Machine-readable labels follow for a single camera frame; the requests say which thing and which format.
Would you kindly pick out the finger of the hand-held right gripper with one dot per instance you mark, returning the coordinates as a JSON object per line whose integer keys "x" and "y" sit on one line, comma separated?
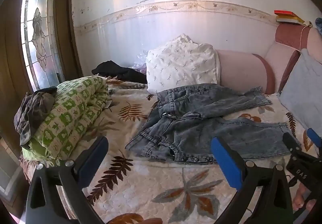
{"x": 291, "y": 144}
{"x": 315, "y": 136}

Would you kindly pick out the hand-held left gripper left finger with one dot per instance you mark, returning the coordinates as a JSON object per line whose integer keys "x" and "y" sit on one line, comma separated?
{"x": 93, "y": 156}

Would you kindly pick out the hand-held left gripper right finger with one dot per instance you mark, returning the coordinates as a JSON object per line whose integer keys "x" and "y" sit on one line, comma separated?
{"x": 226, "y": 161}

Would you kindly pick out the blue denim pants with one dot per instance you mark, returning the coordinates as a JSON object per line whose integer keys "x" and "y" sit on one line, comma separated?
{"x": 191, "y": 123}

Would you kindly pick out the person's right hand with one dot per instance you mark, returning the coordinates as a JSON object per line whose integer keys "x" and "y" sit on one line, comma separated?
{"x": 301, "y": 198}

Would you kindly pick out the green patterned folded quilt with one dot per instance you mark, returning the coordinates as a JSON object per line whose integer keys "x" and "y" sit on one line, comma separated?
{"x": 73, "y": 116}

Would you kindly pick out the light blue pillow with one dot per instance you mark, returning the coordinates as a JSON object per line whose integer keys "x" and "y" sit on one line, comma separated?
{"x": 301, "y": 88}

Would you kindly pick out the leaf print blanket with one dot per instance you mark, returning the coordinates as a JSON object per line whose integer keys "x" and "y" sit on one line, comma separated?
{"x": 151, "y": 188}

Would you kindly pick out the dark grey garment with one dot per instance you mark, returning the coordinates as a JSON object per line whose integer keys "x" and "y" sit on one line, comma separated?
{"x": 31, "y": 113}

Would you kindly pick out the black garment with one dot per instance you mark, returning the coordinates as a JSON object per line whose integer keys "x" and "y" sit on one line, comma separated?
{"x": 118, "y": 70}

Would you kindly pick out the pink padded headboard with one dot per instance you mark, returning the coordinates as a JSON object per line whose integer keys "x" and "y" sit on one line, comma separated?
{"x": 241, "y": 70}

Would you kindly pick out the white patterned pillow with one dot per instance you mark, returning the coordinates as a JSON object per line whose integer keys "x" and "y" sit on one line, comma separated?
{"x": 181, "y": 68}

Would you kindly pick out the clear plastic bag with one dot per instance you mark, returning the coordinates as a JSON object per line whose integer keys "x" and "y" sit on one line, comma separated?
{"x": 139, "y": 63}

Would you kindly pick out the yellow book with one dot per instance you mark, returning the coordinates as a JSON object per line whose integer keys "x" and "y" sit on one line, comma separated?
{"x": 293, "y": 19}

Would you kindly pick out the red book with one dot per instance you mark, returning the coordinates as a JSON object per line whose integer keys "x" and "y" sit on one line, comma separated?
{"x": 284, "y": 12}

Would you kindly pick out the wooden door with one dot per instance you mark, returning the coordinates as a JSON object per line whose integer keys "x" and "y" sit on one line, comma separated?
{"x": 10, "y": 50}

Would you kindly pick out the stained glass door pane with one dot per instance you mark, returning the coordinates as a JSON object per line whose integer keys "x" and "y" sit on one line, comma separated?
{"x": 37, "y": 33}

